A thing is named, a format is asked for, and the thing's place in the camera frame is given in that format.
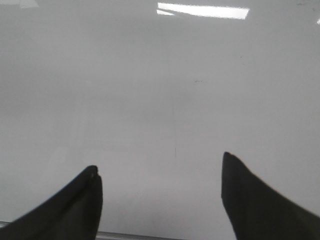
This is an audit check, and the white glossy whiteboard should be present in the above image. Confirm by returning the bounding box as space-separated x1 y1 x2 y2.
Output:
0 0 320 240

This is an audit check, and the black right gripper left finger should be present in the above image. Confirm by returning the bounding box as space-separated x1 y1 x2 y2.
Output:
0 165 103 240

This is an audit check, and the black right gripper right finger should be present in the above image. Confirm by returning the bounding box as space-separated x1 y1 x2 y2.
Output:
221 152 320 240

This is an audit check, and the grey aluminium whiteboard frame rail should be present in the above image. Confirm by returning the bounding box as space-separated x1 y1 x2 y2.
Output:
0 220 186 240

